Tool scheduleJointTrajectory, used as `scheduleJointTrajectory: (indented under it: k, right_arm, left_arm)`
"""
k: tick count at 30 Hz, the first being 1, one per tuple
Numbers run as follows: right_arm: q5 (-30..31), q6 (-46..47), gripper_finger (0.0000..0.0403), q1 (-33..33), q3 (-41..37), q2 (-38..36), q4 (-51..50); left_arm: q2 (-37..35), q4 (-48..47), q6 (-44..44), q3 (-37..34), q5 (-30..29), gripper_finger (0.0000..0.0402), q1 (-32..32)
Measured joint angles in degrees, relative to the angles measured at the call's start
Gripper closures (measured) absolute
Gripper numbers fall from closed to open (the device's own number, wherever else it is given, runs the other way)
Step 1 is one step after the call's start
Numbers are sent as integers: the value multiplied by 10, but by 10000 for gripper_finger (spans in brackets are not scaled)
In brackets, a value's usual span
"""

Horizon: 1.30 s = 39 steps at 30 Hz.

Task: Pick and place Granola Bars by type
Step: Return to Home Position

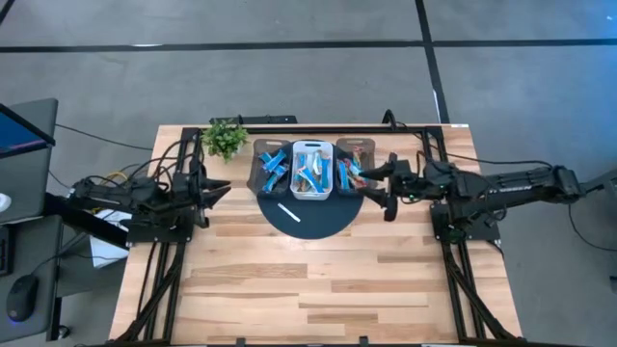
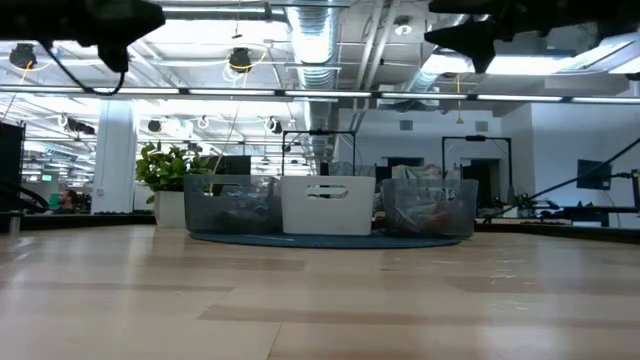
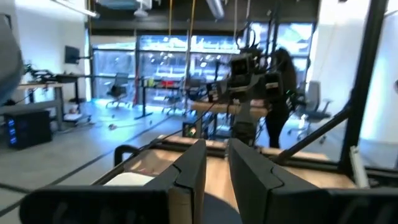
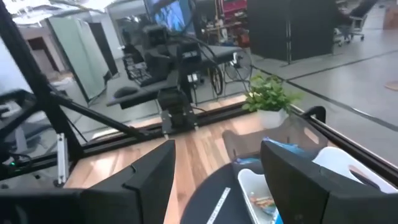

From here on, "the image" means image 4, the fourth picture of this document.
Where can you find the dark round woven placemat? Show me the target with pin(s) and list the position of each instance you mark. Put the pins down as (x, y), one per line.
(205, 193)

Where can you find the green potted plant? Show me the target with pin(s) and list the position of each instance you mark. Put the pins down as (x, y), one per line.
(269, 96)

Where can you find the smoky translucent plastic bin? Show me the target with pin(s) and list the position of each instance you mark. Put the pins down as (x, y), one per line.
(242, 140)

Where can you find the black aluminium table frame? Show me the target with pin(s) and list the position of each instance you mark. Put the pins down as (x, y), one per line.
(217, 117)

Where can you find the red tool cabinet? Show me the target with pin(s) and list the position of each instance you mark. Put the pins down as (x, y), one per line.
(234, 7)

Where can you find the dark grey desk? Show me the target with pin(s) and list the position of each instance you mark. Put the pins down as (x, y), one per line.
(143, 93)

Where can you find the brown cardboard box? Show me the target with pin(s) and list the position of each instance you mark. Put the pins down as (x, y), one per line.
(391, 18)

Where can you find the white placemat label strip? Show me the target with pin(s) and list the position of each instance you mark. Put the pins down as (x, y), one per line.
(219, 205)

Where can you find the black office chair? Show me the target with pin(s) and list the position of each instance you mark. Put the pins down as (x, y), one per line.
(354, 15)

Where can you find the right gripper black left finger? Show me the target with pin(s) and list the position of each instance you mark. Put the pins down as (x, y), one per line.
(149, 186)

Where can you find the silver aluminium bracket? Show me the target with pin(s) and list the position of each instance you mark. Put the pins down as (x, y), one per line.
(62, 158)

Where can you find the black keyboard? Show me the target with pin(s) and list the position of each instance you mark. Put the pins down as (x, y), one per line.
(135, 70)

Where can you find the pale green partition panel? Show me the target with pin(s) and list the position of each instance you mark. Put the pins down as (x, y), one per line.
(77, 56)

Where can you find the green Chewy granola bar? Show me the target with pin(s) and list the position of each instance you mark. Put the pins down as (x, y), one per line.
(262, 203)

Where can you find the white plastic bin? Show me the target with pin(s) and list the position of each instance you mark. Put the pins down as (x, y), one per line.
(335, 161)

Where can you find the blue Chewy granola bar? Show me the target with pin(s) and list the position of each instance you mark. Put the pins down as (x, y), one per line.
(286, 147)
(247, 161)

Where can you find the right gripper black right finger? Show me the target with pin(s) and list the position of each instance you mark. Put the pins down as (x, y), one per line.
(295, 186)

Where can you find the black partition cabinet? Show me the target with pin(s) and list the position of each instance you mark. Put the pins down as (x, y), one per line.
(289, 28)

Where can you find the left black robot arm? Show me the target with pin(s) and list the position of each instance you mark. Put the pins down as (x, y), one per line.
(177, 105)

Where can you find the black computer mouse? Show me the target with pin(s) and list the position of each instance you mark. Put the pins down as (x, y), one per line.
(126, 91)

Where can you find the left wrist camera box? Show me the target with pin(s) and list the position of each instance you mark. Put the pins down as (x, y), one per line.
(156, 35)

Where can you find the computer monitor blue screen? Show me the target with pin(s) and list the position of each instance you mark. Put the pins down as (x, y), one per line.
(169, 15)

